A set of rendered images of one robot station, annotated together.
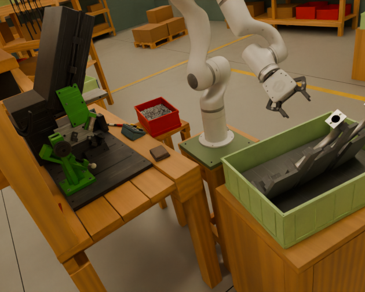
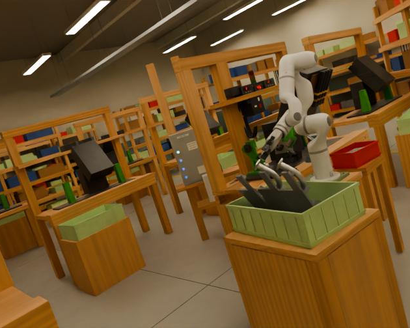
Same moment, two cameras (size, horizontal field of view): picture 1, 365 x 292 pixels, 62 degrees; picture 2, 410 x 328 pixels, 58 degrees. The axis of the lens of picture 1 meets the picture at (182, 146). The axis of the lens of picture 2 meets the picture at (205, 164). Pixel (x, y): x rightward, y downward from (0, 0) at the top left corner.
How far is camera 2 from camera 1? 2.33 m
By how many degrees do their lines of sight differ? 75
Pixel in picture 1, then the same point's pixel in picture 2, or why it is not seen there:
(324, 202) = (245, 213)
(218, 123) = (314, 163)
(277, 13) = not seen: outside the picture
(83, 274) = (221, 209)
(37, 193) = (205, 157)
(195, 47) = not seen: hidden behind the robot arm
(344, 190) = (254, 213)
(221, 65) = (312, 120)
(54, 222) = (211, 174)
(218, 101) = (311, 146)
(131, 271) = not seen: hidden behind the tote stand
